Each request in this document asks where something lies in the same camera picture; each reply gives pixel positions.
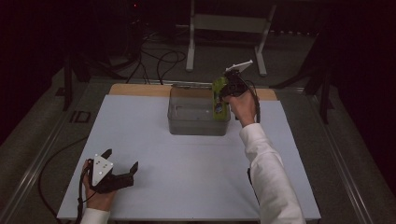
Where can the white table cover sheet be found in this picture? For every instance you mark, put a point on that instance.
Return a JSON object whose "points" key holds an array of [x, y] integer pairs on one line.
{"points": [[186, 174]]}

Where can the transparent grey plastic box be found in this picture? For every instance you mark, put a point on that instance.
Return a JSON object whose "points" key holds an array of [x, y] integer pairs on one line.
{"points": [[193, 115]]}

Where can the black metal stand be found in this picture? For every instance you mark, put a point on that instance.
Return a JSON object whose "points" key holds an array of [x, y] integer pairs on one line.
{"points": [[70, 77], [320, 84]]}

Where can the person's right hand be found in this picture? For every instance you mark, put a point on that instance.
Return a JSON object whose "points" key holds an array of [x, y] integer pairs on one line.
{"points": [[244, 109]]}

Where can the white metal stand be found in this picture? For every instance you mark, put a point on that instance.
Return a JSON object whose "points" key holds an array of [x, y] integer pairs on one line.
{"points": [[230, 23]]}

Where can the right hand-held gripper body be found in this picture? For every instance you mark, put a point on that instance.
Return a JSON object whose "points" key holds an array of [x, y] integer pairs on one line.
{"points": [[235, 84]]}

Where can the person's left hand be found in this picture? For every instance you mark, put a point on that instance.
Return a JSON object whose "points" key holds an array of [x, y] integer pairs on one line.
{"points": [[99, 199]]}

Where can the green clown phone case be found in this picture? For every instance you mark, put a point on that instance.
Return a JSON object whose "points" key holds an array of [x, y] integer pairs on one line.
{"points": [[219, 99]]}

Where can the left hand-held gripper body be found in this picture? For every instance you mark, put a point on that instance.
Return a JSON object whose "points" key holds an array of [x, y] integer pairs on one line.
{"points": [[107, 177]]}

